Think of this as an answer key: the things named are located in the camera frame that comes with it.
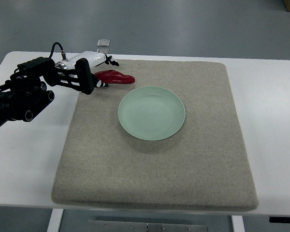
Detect black table control panel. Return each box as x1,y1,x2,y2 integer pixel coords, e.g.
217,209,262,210
269,217,290,224

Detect metal table base plate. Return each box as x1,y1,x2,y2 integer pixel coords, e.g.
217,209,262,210
87,220,208,232

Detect white table leg left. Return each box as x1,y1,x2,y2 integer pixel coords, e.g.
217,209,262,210
47,209,64,232

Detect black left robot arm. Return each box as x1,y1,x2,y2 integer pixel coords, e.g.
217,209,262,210
0,57,95,127

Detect white table leg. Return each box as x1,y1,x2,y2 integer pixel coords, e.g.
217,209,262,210
231,216,245,232
47,209,64,232

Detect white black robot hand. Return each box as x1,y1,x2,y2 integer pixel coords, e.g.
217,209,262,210
57,51,119,94

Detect small clear plastic box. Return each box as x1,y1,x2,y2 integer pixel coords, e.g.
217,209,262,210
97,39,110,47

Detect light green plate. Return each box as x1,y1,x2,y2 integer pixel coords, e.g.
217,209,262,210
117,86,186,141

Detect beige felt mat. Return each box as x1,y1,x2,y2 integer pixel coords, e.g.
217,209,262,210
51,60,258,212

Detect white table leg right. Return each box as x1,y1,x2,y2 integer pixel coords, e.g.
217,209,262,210
231,216,245,232

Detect red pepper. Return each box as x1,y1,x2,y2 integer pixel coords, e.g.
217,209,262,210
94,70,135,84

